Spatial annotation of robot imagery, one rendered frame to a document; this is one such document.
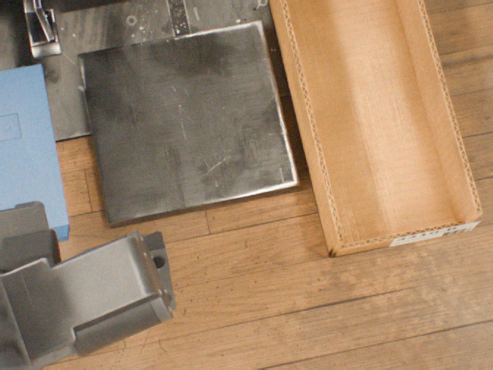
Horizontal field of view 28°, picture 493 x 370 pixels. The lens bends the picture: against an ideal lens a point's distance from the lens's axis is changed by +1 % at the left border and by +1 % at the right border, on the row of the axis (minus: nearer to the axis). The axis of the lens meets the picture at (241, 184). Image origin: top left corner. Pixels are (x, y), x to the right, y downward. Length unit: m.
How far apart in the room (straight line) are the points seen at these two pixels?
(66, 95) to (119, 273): 0.38
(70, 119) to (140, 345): 0.21
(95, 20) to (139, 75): 0.08
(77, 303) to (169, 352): 0.30
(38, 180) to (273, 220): 0.21
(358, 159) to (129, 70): 0.22
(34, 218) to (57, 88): 0.27
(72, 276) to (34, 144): 0.26
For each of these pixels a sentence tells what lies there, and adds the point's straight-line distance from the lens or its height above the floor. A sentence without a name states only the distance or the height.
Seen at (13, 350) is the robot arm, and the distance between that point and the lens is 0.51.
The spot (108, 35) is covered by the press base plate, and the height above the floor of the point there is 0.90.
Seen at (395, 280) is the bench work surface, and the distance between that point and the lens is 0.86.
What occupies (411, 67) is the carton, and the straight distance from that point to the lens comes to 0.91.
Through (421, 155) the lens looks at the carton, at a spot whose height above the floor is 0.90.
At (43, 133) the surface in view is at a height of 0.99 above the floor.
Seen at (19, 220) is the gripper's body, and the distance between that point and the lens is 0.66.
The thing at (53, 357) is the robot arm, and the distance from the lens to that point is 0.58.
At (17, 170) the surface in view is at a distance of 0.79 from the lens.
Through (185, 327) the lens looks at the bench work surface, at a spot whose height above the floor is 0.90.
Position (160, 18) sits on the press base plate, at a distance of 0.92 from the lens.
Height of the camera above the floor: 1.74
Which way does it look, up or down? 75 degrees down
